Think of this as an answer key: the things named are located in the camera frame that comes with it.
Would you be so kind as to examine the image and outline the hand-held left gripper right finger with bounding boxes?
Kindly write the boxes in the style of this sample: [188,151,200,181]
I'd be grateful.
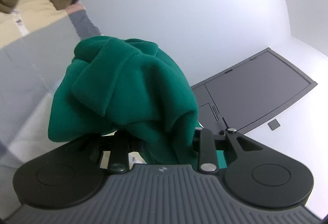
[194,128,264,174]

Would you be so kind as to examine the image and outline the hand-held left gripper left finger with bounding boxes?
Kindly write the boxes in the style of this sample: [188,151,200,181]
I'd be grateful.
[64,134,132,174]

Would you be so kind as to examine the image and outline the green printed sweatshirt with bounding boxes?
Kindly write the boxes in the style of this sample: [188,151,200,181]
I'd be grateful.
[48,35,227,168]

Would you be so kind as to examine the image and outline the grey door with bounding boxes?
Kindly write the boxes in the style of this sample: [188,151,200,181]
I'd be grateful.
[191,47,318,136]

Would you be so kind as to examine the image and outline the patchwork bed sheet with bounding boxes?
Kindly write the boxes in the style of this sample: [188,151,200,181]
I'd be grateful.
[0,0,103,163]

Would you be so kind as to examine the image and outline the dark square wall switch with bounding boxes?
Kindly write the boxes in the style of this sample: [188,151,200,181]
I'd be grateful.
[267,119,281,131]

